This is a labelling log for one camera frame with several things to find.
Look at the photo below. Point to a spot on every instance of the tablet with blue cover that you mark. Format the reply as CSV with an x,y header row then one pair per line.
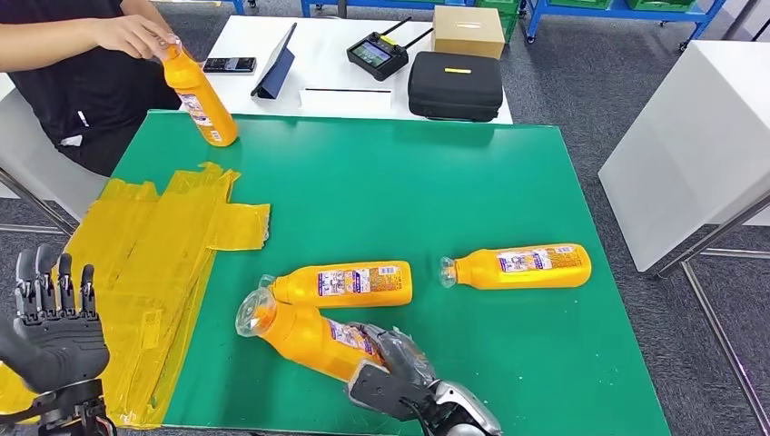
x,y
274,75

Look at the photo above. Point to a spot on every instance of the white desk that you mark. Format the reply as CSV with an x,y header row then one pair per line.
x,y
325,48

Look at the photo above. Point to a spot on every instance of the person's right forearm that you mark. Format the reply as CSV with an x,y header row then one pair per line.
x,y
48,45

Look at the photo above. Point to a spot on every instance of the white flat box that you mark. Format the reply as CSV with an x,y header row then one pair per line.
x,y
346,103

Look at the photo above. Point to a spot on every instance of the green table mat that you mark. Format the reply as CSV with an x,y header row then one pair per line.
x,y
391,198

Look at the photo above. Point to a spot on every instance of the person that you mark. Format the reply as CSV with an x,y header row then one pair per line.
x,y
90,102

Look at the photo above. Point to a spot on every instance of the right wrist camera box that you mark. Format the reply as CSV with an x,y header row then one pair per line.
x,y
379,394

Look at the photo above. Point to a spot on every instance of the black smartphone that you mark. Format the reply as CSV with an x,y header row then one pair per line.
x,y
228,65

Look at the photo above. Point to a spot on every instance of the cardboard box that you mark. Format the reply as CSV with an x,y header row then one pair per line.
x,y
468,36

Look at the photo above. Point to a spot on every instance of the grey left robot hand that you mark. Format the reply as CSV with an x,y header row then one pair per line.
x,y
60,349

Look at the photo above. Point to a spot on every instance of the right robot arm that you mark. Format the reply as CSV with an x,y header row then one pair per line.
x,y
463,409

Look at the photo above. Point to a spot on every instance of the black remote controller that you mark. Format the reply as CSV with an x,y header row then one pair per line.
x,y
376,57

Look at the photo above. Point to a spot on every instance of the yellow plastic sheet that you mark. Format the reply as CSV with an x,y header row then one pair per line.
x,y
150,271

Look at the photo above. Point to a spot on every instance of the person's right hand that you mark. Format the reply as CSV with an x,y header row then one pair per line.
x,y
129,36

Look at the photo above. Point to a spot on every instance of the orange bottle clear cap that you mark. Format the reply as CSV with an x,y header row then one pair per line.
x,y
361,295
191,75
301,343
517,278

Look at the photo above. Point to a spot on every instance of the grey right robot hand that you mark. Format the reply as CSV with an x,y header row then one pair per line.
x,y
403,358

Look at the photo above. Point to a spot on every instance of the green crate stack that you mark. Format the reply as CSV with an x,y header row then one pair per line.
x,y
511,24

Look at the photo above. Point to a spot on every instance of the blue metal rack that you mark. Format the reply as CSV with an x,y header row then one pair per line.
x,y
373,4
601,13

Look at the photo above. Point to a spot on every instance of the black carry case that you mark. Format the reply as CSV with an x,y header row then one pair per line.
x,y
454,89

